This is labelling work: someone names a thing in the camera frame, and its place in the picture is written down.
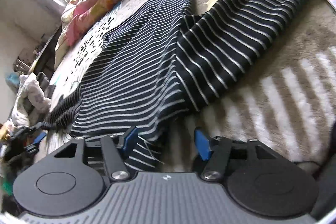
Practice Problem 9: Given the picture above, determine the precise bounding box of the dark side table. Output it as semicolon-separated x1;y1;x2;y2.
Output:
28;26;62;79

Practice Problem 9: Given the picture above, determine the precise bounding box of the black white striped garment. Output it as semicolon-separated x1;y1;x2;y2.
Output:
43;0;306;171

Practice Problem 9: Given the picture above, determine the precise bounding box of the cartoon print plush blanket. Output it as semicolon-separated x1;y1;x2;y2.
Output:
51;0;335;172

